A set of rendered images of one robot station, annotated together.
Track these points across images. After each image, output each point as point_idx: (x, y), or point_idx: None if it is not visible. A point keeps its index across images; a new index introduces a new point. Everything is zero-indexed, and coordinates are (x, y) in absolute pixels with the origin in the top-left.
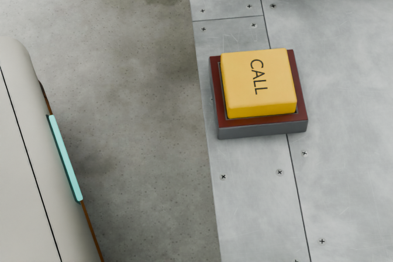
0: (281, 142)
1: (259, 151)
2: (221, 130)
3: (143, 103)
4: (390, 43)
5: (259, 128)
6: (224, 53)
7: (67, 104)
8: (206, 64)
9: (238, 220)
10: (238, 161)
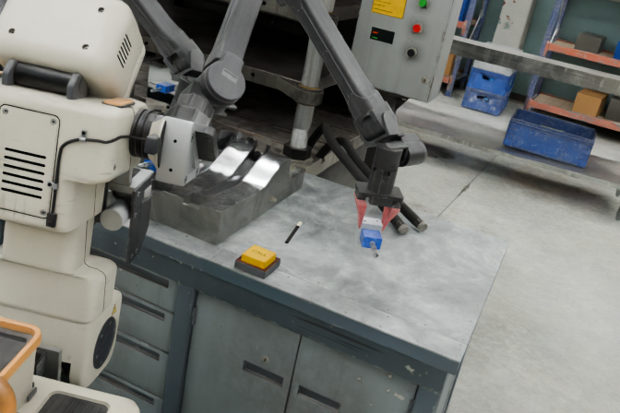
0: (278, 271)
1: (277, 276)
2: (266, 272)
3: None
4: (265, 239)
5: (272, 267)
6: (243, 253)
7: None
8: (231, 266)
9: (296, 290)
10: (276, 280)
